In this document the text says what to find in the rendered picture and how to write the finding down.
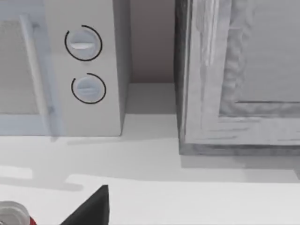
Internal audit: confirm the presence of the red and white can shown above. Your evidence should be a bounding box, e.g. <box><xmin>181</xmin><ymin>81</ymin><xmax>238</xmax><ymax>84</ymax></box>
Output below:
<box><xmin>0</xmin><ymin>201</ymin><xmax>38</xmax><ymax>225</ymax></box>

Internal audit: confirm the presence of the grey cabinet door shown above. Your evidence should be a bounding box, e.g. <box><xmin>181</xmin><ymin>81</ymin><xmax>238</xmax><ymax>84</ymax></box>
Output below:
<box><xmin>217</xmin><ymin>0</ymin><xmax>300</xmax><ymax>118</ymax></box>

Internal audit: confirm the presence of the pale microwave oven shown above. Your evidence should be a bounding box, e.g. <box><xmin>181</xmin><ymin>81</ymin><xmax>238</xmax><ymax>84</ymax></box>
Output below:
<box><xmin>0</xmin><ymin>0</ymin><xmax>132</xmax><ymax>137</ymax></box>

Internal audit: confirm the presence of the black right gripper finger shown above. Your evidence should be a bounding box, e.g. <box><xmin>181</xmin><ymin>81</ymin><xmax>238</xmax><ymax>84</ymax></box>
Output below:
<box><xmin>59</xmin><ymin>184</ymin><xmax>110</xmax><ymax>225</ymax></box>

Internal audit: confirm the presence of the pale microwave door handle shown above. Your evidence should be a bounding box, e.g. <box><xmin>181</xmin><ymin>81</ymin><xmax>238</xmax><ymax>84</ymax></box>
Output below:
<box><xmin>19</xmin><ymin>14</ymin><xmax>58</xmax><ymax>143</ymax></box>

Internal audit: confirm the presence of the large microwave knob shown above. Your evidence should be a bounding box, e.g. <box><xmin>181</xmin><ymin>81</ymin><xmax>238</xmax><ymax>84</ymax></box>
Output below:
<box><xmin>69</xmin><ymin>30</ymin><xmax>97</xmax><ymax>57</ymax></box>

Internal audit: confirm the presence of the grey wooden cabinet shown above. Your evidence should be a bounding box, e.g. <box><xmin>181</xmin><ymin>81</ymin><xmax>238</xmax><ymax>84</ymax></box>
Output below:
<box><xmin>173</xmin><ymin>0</ymin><xmax>300</xmax><ymax>156</ymax></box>

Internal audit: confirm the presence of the small microwave knob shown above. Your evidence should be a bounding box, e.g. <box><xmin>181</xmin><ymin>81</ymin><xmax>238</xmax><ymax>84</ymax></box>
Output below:
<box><xmin>76</xmin><ymin>77</ymin><xmax>100</xmax><ymax>98</ymax></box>

